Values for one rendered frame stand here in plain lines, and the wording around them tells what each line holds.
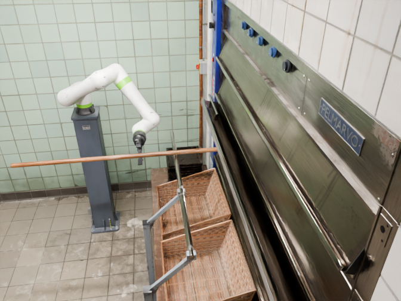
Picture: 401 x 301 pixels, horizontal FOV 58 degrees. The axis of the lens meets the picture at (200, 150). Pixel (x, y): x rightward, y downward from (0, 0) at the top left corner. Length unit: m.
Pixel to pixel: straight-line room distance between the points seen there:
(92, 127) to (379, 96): 2.46
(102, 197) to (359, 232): 2.70
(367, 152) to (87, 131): 2.44
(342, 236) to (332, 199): 0.12
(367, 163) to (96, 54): 2.81
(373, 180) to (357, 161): 0.08
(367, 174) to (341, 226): 0.18
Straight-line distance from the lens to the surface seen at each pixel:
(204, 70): 3.12
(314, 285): 1.29
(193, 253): 1.75
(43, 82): 3.60
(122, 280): 3.22
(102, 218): 3.58
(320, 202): 1.15
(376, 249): 0.96
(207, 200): 2.94
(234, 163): 1.91
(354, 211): 1.04
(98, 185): 3.34
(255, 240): 1.44
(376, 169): 0.93
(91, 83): 2.58
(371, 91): 0.91
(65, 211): 3.99
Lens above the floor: 2.46
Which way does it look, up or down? 32 degrees down
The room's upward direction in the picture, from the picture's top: straight up
